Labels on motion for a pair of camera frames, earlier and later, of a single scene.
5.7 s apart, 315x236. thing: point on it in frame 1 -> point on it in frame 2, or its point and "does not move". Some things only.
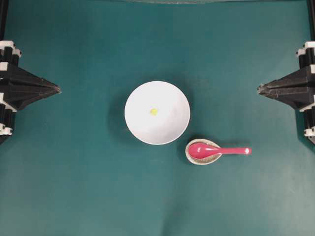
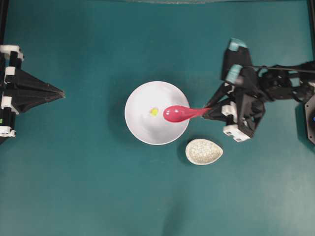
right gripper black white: (306, 54) -> (245, 109)
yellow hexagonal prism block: (154, 111) does not move
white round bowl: (157, 112) does not move
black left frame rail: (3, 18) does not move
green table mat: (72, 166) does not move
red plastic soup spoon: (203, 151) -> (177, 113)
